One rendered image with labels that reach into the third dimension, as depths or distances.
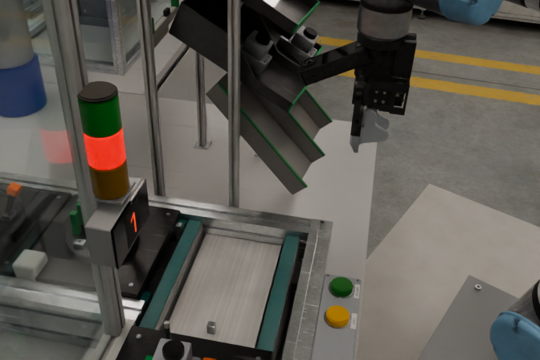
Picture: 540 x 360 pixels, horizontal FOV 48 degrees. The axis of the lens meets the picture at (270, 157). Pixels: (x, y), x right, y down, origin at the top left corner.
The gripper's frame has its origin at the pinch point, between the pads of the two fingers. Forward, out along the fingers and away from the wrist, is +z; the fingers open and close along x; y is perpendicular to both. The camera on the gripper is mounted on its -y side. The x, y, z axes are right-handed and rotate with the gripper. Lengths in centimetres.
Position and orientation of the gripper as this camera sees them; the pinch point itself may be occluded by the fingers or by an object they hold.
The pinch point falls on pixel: (352, 144)
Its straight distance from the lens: 101.3
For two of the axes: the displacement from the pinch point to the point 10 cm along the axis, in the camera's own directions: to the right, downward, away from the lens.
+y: 9.8, 1.4, -1.4
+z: -0.3, 8.2, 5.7
